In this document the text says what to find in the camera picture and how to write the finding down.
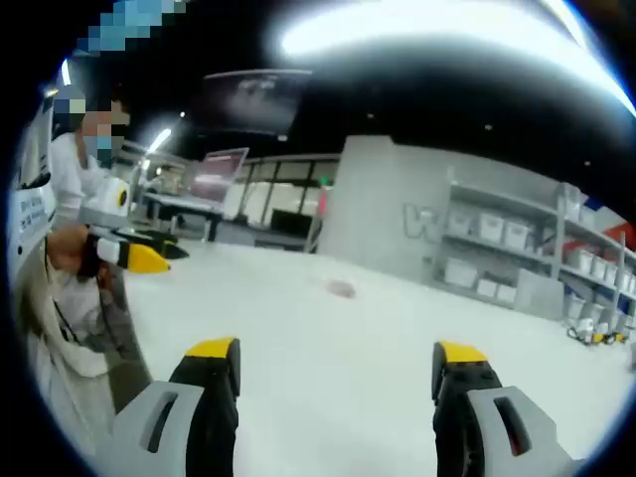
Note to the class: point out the cluster of spare grippers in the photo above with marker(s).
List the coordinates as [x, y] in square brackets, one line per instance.
[601, 336]

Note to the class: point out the grey desk with black legs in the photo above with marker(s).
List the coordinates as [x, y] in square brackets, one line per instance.
[184, 204]

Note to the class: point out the ceiling-hung dark screen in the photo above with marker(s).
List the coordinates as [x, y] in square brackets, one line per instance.
[248, 99]

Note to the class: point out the pink hanging object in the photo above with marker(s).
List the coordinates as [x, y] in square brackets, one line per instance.
[323, 201]

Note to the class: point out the long ceiling light strip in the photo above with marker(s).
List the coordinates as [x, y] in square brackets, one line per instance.
[422, 40]

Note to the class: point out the clear resealable bag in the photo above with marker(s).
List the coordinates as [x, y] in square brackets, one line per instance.
[340, 288]

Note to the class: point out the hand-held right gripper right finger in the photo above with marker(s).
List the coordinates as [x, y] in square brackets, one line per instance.
[497, 427]

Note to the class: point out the person's left hand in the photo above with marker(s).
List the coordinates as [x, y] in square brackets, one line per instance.
[67, 248]

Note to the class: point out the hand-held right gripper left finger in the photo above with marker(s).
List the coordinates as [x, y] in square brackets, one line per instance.
[164, 427]

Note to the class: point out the white blue-printed panel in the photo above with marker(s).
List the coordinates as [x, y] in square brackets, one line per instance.
[30, 199]

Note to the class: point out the large computer monitor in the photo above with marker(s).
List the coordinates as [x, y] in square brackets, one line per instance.
[218, 179]

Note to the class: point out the row of white storage bins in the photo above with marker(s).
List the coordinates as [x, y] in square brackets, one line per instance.
[489, 226]

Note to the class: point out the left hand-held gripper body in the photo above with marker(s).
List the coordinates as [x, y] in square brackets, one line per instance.
[105, 199]

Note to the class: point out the grey shelving unit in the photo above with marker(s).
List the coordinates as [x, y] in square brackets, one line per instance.
[502, 206]

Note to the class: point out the black signboard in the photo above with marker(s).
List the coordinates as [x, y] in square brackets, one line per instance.
[288, 221]

